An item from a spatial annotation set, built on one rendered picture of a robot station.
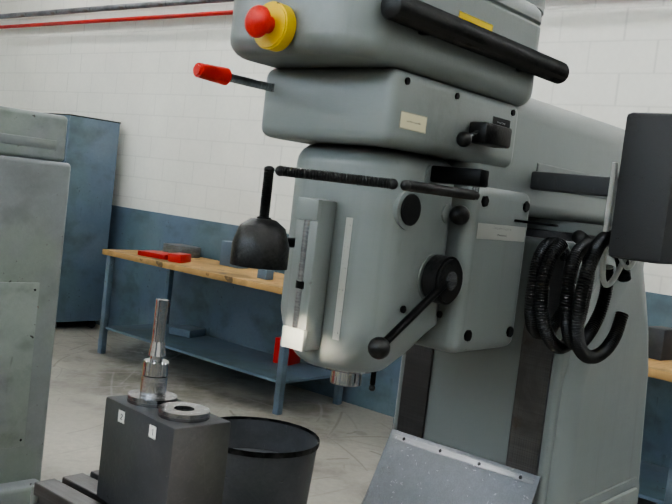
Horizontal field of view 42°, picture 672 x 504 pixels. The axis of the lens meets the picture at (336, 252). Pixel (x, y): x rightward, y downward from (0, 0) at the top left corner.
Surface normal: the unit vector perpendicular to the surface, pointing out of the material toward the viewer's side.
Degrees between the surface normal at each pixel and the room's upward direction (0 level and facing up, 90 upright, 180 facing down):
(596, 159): 90
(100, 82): 90
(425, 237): 90
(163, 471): 90
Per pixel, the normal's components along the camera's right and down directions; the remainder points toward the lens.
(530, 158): 0.76, 0.13
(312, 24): -0.64, -0.03
